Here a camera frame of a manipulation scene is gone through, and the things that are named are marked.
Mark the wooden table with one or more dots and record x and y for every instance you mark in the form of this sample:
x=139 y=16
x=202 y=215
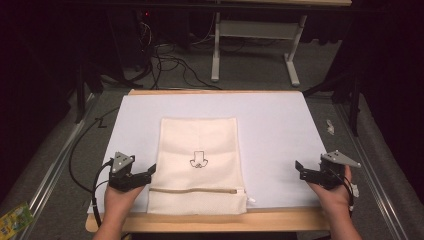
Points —
x=206 y=223

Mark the person's right hand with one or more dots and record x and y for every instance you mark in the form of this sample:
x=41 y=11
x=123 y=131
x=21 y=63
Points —
x=333 y=198

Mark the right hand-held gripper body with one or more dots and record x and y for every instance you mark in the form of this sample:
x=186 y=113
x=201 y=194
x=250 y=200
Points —
x=331 y=170

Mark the white metal desk frame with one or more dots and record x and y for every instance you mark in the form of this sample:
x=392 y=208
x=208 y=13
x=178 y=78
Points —
x=253 y=30

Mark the person's left hand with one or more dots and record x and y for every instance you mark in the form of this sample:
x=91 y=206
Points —
x=120 y=203

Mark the green yellow packet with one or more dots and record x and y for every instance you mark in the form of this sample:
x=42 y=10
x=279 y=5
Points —
x=14 y=221

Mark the metal floor rail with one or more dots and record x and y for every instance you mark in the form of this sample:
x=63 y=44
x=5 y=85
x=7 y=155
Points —
x=370 y=173
x=56 y=160

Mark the small white plastic piece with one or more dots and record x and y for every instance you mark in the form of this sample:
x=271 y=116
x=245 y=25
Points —
x=330 y=127

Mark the white table mat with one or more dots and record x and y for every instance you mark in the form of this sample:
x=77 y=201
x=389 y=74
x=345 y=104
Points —
x=273 y=133

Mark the black stand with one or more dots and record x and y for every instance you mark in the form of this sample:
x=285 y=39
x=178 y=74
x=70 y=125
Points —
x=346 y=96
x=86 y=86

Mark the white mesh zipper bag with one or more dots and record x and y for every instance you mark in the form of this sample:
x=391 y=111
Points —
x=200 y=186

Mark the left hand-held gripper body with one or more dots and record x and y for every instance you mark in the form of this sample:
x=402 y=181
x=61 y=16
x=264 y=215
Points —
x=121 y=175

